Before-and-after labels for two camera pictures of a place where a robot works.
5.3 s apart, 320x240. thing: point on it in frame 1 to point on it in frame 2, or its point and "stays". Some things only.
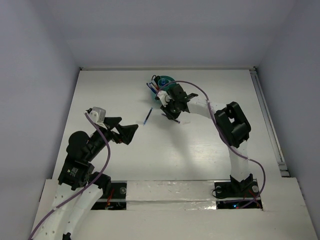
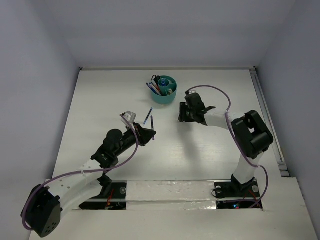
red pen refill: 155,85 stays
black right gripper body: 172,109 to 192,112
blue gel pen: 148,116 stays
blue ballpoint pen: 151,88 stays
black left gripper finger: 127,132 to 143,135
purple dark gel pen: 178,122 to 152,128
